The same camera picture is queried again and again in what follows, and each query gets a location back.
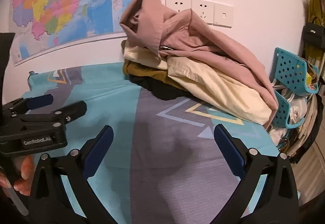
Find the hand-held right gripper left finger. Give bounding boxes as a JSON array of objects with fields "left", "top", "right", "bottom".
[{"left": 28, "top": 125, "right": 122, "bottom": 224}]

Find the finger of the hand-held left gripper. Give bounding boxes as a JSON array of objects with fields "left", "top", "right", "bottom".
[
  {"left": 15, "top": 101, "right": 87, "bottom": 128},
  {"left": 2, "top": 94, "right": 54, "bottom": 115}
]

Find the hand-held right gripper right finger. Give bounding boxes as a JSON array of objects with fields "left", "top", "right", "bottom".
[{"left": 214, "top": 124, "right": 300, "bottom": 224}]

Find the pink jacket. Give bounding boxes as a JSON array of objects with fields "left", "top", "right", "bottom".
[{"left": 119, "top": 0, "right": 280, "bottom": 113}]

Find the pile of pale clothes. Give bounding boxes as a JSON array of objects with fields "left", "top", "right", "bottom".
[{"left": 268, "top": 62, "right": 323, "bottom": 163}]

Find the person's left hand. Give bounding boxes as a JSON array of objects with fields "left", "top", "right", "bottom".
[{"left": 0, "top": 155, "right": 35, "bottom": 198}]

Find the cream garment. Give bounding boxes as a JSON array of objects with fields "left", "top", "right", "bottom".
[{"left": 123, "top": 41, "right": 276, "bottom": 125}]

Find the teal and grey bed sheet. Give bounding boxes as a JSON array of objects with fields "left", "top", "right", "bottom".
[{"left": 19, "top": 63, "right": 280, "bottom": 224}]

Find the black garment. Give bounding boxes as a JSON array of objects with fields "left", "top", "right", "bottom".
[{"left": 129, "top": 74, "right": 193, "bottom": 101}]

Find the mustard garment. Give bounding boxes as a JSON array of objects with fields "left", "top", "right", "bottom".
[{"left": 122, "top": 60, "right": 183, "bottom": 85}]

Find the teal plastic storage rack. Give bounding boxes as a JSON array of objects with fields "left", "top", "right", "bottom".
[{"left": 272, "top": 47, "right": 320, "bottom": 130}]

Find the black handbag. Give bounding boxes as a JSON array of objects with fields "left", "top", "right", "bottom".
[{"left": 302, "top": 17, "right": 325, "bottom": 49}]

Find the olive hanging garment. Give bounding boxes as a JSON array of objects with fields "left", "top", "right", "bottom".
[{"left": 306, "top": 0, "right": 325, "bottom": 62}]

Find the white wall switch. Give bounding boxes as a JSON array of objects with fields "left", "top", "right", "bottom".
[{"left": 213, "top": 3, "right": 233, "bottom": 28}]

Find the white wall socket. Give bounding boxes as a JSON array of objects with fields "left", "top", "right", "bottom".
[
  {"left": 166, "top": 0, "right": 193, "bottom": 14},
  {"left": 192, "top": 0, "right": 215, "bottom": 25}
]

